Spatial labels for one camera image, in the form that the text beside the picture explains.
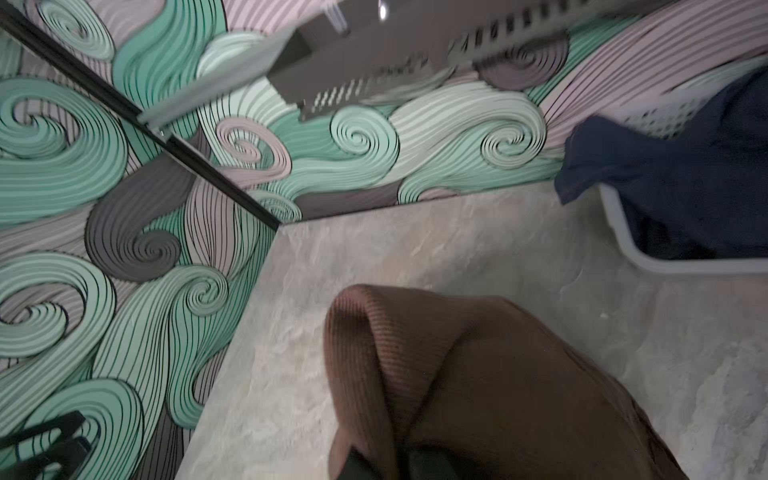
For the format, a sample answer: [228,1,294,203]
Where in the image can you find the brown trousers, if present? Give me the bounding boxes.
[324,285,684,479]

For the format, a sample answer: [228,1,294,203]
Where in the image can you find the black perforated wall tray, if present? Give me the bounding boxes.
[267,0,663,119]

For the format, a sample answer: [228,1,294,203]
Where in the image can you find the navy blue trousers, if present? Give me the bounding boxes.
[554,69,767,254]

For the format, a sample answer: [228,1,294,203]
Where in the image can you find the white plastic laundry basket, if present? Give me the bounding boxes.
[599,60,767,276]

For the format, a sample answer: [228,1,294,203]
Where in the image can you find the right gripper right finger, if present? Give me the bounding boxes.
[405,448,461,480]

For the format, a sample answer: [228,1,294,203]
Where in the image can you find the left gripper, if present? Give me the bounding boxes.
[1,411,92,479]

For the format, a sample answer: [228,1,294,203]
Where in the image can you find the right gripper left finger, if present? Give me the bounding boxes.
[337,448,383,480]

